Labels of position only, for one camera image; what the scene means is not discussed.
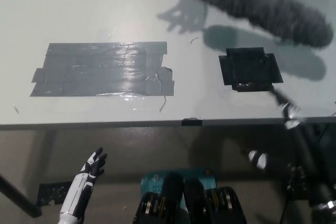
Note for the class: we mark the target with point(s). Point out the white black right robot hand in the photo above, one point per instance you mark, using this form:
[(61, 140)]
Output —
[(312, 161)]

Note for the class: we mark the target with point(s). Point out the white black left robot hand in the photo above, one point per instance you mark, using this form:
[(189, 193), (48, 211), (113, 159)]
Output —
[(78, 192)]

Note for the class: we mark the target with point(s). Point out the grey fluffy duster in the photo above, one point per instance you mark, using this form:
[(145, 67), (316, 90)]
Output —
[(262, 6)]

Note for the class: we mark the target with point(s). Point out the black floor tape patch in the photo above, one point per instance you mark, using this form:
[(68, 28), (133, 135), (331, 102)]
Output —
[(52, 192), (295, 188)]

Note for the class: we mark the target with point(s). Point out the black metal table leg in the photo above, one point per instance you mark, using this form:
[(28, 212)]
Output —
[(18, 197)]

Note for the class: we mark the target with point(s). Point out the black tape square mark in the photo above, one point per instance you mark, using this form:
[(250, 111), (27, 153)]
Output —
[(249, 69)]

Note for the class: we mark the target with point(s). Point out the small black tape strip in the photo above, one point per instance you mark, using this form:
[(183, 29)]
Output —
[(191, 122)]

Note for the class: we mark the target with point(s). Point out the grey duct tape patch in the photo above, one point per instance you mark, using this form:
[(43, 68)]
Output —
[(105, 74)]

